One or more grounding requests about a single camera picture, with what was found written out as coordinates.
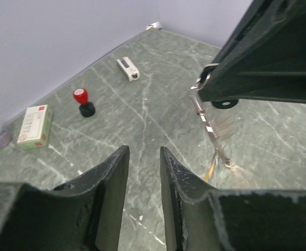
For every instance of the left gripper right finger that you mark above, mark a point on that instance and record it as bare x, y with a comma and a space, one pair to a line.
198, 216

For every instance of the green white small box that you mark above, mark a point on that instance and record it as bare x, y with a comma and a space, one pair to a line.
35, 127

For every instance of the white corner bracket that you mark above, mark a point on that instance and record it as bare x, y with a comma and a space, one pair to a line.
156, 25

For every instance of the white plastic clip tool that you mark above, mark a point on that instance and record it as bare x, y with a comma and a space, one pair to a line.
128, 68

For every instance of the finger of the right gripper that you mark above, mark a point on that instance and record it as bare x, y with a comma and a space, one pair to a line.
265, 56

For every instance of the metal keyring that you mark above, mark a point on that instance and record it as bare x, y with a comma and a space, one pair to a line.
204, 76

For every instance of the black key fob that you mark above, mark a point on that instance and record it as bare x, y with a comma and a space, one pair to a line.
225, 104

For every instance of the silver keys bunch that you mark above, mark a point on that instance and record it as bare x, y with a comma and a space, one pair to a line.
219, 127

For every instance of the red black stamp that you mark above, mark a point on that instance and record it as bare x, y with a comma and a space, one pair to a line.
86, 107

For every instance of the yellow tag key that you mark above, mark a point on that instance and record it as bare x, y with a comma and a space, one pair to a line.
211, 169

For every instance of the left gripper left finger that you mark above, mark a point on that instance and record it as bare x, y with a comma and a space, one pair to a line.
84, 213

